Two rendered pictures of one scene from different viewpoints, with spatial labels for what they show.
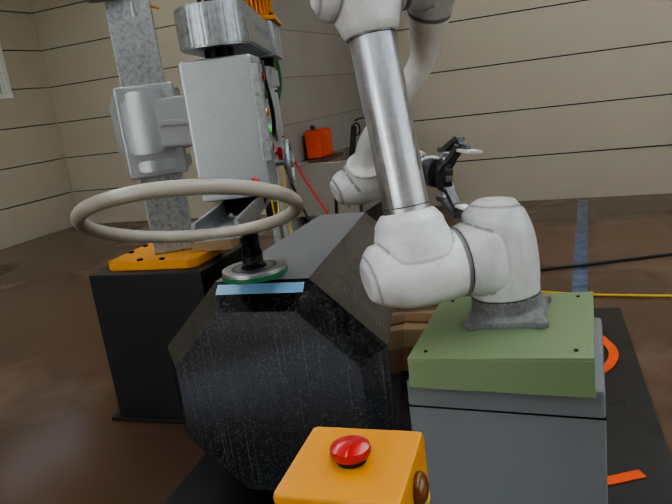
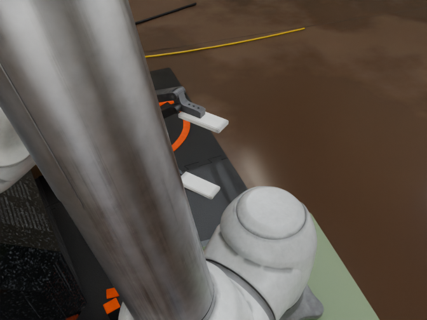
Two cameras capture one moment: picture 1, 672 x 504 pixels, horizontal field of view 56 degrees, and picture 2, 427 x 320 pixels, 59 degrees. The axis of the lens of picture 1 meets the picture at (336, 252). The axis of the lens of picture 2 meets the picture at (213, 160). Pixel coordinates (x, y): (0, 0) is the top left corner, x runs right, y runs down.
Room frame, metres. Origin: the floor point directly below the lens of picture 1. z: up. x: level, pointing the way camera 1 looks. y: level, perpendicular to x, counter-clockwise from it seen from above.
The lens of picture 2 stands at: (1.15, -0.06, 1.59)
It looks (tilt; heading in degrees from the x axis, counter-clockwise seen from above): 44 degrees down; 318
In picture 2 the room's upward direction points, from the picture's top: straight up
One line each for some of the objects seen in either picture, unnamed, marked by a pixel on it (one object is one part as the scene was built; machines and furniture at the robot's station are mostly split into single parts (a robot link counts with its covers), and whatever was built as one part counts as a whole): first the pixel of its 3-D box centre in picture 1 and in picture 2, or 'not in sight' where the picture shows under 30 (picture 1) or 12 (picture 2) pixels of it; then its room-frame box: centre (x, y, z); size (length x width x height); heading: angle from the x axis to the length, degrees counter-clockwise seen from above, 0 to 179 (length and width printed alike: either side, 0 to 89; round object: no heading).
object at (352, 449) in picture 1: (350, 450); not in sight; (0.53, 0.01, 1.09); 0.04 x 0.04 x 0.02
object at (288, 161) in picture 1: (279, 162); not in sight; (2.13, 0.15, 1.22); 0.15 x 0.10 x 0.15; 178
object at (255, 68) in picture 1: (262, 112); not in sight; (1.94, 0.16, 1.39); 0.08 x 0.03 x 0.28; 178
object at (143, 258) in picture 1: (176, 250); not in sight; (3.04, 0.78, 0.76); 0.49 x 0.49 x 0.05; 71
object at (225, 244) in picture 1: (215, 242); not in sight; (2.91, 0.56, 0.81); 0.20 x 0.10 x 0.05; 79
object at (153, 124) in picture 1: (181, 121); not in sight; (2.93, 0.62, 1.38); 0.74 x 0.34 x 0.25; 55
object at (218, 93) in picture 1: (236, 131); not in sight; (2.10, 0.27, 1.34); 0.36 x 0.22 x 0.45; 178
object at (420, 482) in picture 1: (419, 488); not in sight; (0.51, -0.05, 1.05); 0.03 x 0.02 x 0.03; 161
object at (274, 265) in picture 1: (254, 268); not in sight; (2.02, 0.28, 0.89); 0.21 x 0.21 x 0.01
